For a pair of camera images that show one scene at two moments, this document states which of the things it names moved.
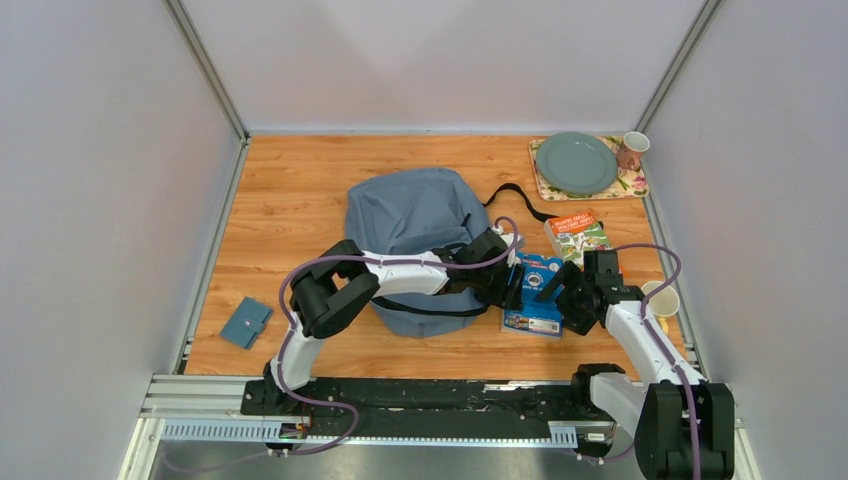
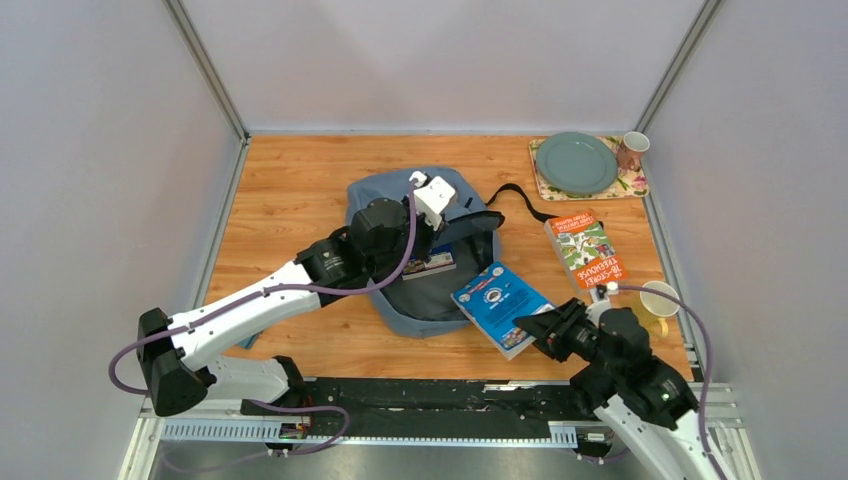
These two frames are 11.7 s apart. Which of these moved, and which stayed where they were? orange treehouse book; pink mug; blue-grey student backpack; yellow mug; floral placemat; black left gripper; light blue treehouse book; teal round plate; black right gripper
Moved: light blue treehouse book; black left gripper; black right gripper
Stayed: blue-grey student backpack; teal round plate; orange treehouse book; floral placemat; yellow mug; pink mug
